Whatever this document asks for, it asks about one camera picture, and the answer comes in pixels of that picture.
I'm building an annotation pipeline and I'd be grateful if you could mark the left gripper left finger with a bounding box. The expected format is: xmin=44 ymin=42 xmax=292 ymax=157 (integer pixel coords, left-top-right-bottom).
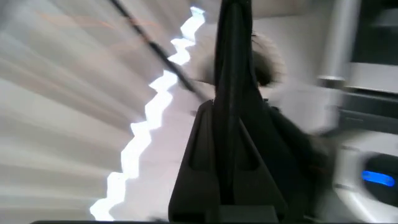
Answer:
xmin=168 ymin=99 xmax=222 ymax=222

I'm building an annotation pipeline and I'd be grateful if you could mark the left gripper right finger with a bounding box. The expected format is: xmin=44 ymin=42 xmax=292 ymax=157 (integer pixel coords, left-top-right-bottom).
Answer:
xmin=231 ymin=119 xmax=289 ymax=222

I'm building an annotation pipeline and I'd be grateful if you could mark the black garment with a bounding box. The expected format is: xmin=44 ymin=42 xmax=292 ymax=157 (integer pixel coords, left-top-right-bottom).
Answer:
xmin=213 ymin=0 xmax=336 ymax=222

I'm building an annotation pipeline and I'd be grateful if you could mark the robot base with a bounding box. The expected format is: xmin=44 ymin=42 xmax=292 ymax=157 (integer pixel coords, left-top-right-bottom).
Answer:
xmin=317 ymin=0 xmax=398 ymax=224

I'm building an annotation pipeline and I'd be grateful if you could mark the white laundry basket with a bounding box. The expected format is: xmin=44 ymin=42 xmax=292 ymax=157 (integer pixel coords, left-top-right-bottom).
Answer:
xmin=198 ymin=30 xmax=287 ymax=90

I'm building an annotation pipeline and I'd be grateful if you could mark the black clothes rack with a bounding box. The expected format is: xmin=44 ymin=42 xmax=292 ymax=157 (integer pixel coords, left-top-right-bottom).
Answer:
xmin=108 ymin=0 xmax=213 ymax=103

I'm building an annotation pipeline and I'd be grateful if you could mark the white curtain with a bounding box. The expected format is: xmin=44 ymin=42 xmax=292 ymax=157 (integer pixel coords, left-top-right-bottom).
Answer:
xmin=0 ymin=0 xmax=223 ymax=224

